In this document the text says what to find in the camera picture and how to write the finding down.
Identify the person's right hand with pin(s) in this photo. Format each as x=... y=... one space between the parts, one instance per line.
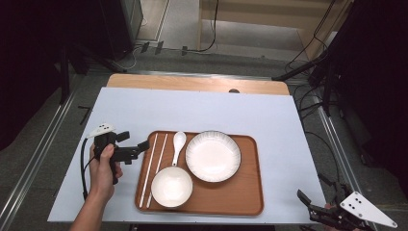
x=329 y=207

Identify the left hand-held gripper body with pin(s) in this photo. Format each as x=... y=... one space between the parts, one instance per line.
x=106 y=139

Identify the dark curtain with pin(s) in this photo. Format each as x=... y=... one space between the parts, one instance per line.
x=375 y=80
x=29 y=64

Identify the black stand leg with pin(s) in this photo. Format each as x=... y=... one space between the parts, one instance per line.
x=298 y=69
x=99 y=61

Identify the dark glass cabinet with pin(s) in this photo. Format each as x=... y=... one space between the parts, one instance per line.
x=118 y=25

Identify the white bowl with dark rim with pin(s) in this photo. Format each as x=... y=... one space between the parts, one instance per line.
x=171 y=187

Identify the white chopstick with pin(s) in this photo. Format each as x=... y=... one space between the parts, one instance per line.
x=148 y=171
x=160 y=160

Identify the white ceramic spoon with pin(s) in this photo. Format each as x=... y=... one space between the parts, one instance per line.
x=179 y=139

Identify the black stand post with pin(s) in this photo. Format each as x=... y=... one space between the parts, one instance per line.
x=327 y=93
x=64 y=73

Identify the metal floor rail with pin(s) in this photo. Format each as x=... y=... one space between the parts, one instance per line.
x=330 y=131
x=32 y=166

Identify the wood-grain serving tray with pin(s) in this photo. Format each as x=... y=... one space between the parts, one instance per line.
x=231 y=199

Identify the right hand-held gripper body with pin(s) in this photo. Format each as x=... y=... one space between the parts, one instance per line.
x=362 y=205

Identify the white table sheet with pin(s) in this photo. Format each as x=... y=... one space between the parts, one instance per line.
x=208 y=109

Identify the person's left hand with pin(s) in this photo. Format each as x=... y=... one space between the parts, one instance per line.
x=102 y=176

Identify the white plate with dark rim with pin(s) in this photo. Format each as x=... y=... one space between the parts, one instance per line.
x=213 y=157

